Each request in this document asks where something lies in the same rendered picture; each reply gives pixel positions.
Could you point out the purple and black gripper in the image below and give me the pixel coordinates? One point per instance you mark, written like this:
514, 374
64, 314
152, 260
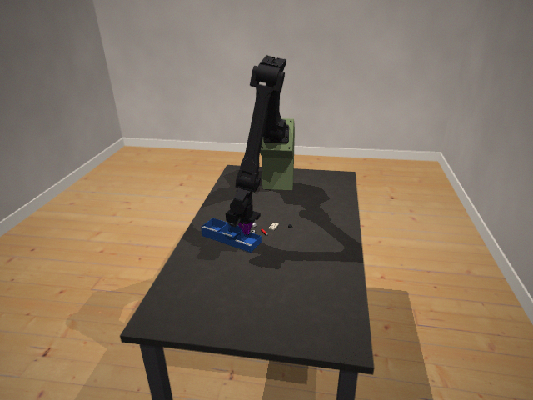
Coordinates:
245, 222

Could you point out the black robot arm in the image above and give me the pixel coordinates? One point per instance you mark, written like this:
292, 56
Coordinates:
266, 113

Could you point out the blue open bin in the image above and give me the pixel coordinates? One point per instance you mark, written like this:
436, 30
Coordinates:
233, 236

